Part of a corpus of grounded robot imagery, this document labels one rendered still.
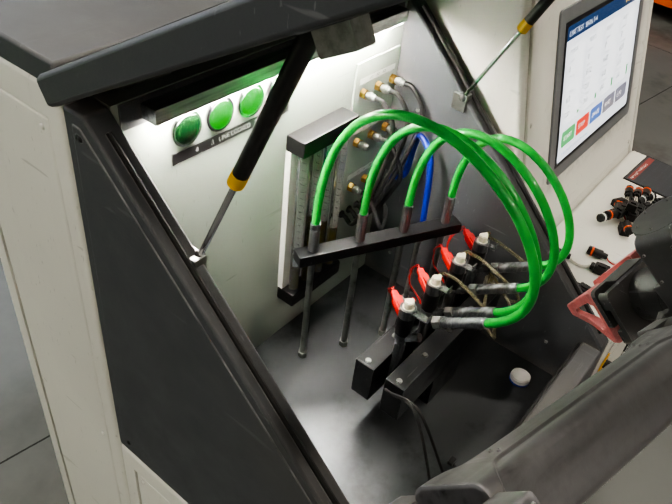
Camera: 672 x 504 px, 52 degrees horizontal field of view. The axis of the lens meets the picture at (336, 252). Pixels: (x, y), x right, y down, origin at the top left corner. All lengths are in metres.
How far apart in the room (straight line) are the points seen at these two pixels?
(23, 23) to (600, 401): 0.76
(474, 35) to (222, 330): 0.71
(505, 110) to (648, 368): 0.78
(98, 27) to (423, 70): 0.61
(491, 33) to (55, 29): 0.70
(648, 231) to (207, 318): 0.48
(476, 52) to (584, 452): 0.90
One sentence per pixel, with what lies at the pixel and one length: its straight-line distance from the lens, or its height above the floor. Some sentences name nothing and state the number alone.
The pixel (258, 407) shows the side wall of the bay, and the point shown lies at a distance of 0.84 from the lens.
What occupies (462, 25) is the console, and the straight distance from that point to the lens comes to 1.28.
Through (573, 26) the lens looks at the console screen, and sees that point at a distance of 1.40.
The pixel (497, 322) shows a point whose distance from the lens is 1.00.
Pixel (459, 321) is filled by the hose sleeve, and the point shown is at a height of 1.14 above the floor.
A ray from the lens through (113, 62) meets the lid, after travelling 0.69.
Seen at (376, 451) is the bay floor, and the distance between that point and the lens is 1.25.
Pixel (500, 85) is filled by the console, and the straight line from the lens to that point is 1.27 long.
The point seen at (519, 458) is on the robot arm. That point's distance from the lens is 0.44.
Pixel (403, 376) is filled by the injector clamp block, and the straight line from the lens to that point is 1.16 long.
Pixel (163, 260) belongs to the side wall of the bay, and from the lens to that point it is 0.82.
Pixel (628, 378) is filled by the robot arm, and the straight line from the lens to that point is 0.55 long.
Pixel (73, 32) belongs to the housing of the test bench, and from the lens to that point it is 0.91.
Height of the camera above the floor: 1.85
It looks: 40 degrees down
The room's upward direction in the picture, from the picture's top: 7 degrees clockwise
